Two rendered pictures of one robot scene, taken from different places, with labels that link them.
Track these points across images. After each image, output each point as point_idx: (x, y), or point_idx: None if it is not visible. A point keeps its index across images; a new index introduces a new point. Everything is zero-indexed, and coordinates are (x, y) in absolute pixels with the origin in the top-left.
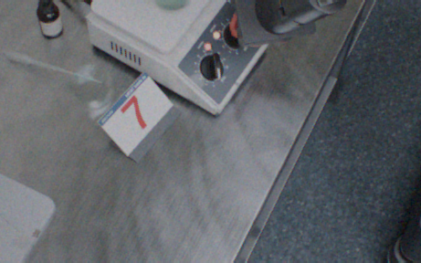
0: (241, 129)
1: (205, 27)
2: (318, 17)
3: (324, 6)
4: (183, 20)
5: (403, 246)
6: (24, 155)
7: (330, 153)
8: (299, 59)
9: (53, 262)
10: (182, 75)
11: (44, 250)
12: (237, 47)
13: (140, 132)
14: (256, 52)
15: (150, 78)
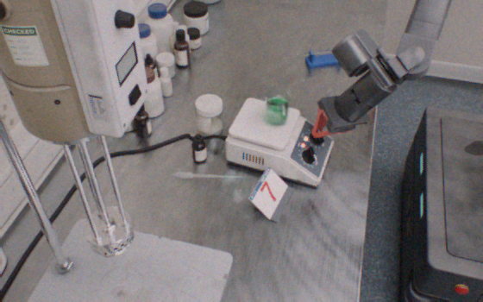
0: (334, 192)
1: (298, 135)
2: (382, 97)
3: (386, 88)
4: (286, 130)
5: (417, 285)
6: (203, 231)
7: None
8: (353, 150)
9: (241, 295)
10: (293, 162)
11: (233, 288)
12: (319, 144)
13: (273, 204)
14: (329, 147)
15: (272, 170)
